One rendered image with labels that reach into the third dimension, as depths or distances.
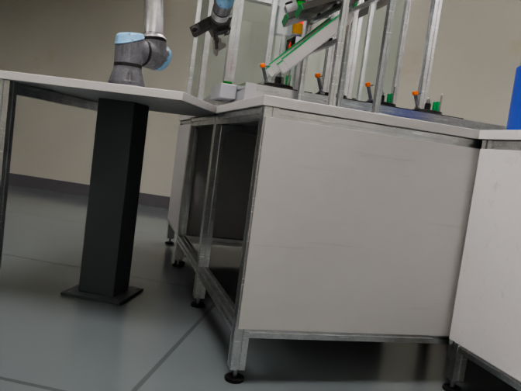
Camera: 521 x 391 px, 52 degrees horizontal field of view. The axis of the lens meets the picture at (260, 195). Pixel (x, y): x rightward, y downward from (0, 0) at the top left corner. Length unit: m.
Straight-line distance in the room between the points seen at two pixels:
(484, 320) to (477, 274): 0.14
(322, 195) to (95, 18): 4.64
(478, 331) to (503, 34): 4.02
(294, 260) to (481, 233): 0.60
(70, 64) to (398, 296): 4.81
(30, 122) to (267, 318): 4.86
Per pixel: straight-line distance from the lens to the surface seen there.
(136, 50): 2.33
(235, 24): 3.42
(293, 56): 1.86
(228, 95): 2.26
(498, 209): 1.75
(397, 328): 1.83
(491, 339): 1.76
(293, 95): 2.18
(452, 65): 5.35
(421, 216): 1.77
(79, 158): 5.88
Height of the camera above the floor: 0.70
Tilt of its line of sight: 5 degrees down
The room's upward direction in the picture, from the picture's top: 8 degrees clockwise
